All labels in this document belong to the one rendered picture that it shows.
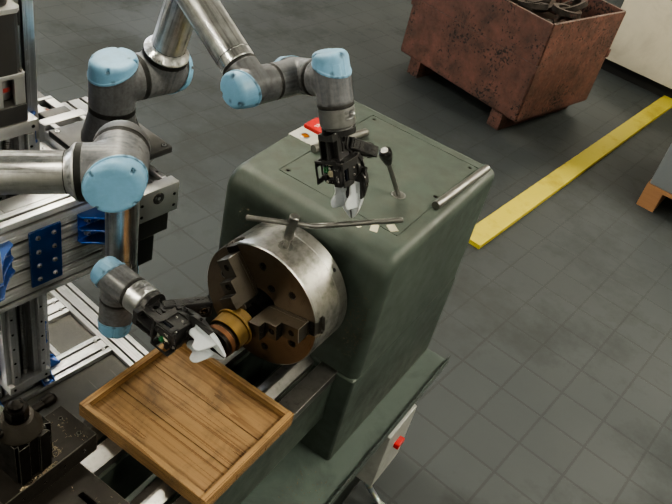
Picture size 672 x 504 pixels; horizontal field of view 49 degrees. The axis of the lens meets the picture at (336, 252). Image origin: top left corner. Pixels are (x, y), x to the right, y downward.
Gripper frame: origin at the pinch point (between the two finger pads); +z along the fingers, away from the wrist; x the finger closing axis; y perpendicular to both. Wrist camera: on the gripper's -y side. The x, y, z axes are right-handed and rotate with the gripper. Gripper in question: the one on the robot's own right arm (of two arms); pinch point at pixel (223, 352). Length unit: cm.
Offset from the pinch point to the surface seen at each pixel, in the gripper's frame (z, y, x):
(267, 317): 1.3, -11.9, 3.8
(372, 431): 22, -51, -51
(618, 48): -56, -560, -71
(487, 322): 14, -189, -102
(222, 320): -4.3, -3.6, 3.8
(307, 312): 8.0, -16.4, 7.6
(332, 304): 10.1, -23.0, 7.6
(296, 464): 13, -27, -52
